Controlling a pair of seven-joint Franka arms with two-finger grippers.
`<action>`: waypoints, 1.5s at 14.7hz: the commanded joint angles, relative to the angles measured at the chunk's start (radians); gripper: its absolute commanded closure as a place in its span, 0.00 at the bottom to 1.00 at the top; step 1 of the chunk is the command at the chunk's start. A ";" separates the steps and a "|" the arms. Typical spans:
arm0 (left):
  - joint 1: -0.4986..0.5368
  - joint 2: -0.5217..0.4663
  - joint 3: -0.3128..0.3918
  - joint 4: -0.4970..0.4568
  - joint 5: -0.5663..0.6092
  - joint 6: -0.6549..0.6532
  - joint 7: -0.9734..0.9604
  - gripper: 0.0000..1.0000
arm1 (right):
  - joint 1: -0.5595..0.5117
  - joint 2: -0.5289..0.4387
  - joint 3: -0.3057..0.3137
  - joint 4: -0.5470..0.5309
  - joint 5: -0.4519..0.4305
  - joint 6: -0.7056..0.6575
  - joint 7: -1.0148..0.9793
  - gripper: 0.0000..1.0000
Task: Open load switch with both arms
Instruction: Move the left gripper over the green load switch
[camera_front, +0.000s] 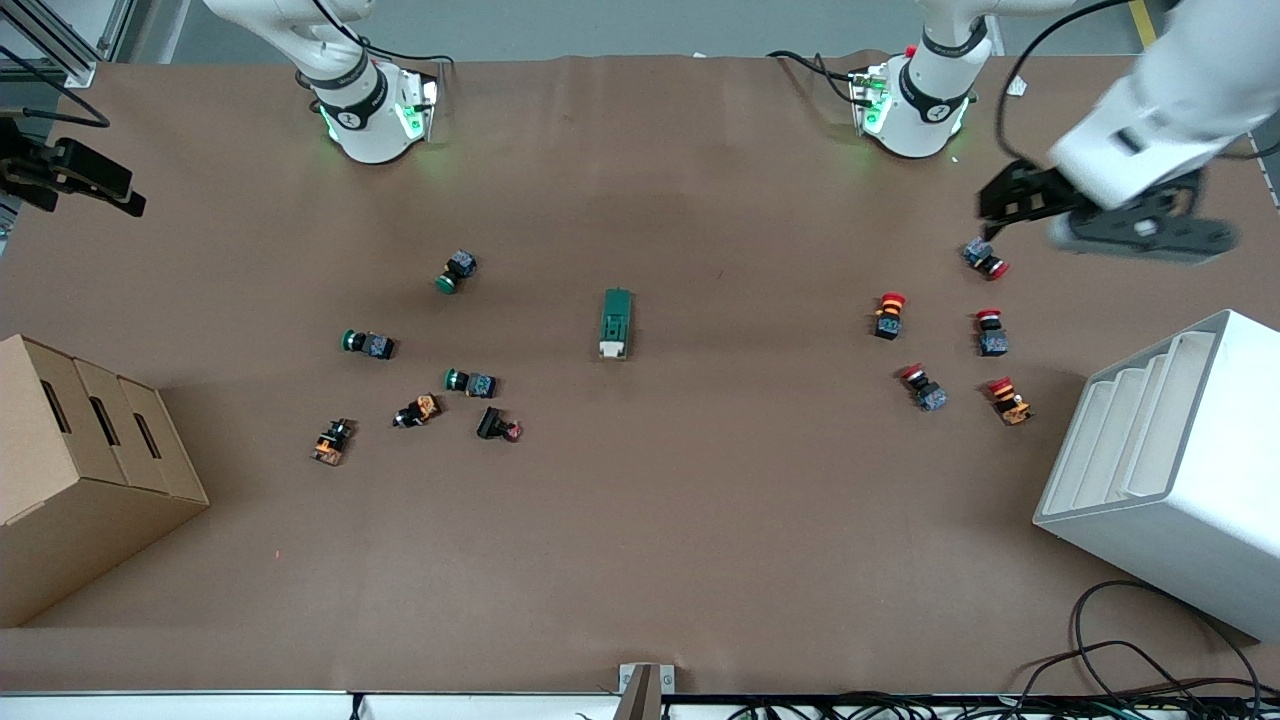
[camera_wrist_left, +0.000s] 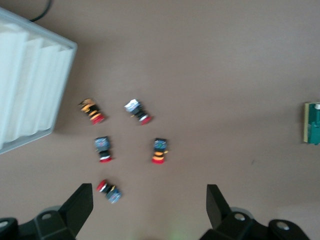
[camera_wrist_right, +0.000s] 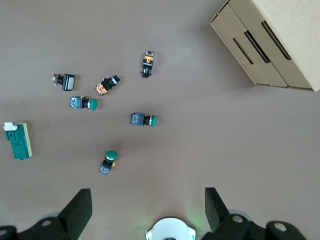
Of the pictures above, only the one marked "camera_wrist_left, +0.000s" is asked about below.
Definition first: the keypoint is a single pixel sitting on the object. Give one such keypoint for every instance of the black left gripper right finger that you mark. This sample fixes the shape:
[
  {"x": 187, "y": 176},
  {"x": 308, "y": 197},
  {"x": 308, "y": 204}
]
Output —
[{"x": 222, "y": 220}]

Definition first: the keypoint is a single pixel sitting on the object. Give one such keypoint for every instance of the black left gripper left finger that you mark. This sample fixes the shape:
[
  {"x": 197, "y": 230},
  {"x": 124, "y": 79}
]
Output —
[{"x": 75, "y": 212}]

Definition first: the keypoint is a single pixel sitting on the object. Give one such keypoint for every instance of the green load switch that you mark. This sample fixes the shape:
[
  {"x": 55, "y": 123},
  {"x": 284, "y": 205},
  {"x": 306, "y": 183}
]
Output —
[{"x": 313, "y": 125}]

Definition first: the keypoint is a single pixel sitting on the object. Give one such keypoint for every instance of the red button blue-grey body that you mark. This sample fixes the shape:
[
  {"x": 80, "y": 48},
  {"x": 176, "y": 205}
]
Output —
[
  {"x": 102, "y": 148},
  {"x": 111, "y": 192},
  {"x": 137, "y": 111}
]

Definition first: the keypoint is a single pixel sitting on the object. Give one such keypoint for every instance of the red button orange striped body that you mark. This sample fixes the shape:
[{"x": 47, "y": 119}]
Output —
[{"x": 159, "y": 150}]

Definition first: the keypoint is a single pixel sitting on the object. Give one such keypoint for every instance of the red button orange terminal block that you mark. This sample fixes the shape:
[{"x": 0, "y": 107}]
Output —
[{"x": 91, "y": 111}]

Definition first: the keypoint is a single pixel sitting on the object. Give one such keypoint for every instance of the white stepped storage bin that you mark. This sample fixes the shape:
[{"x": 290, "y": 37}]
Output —
[{"x": 30, "y": 82}]

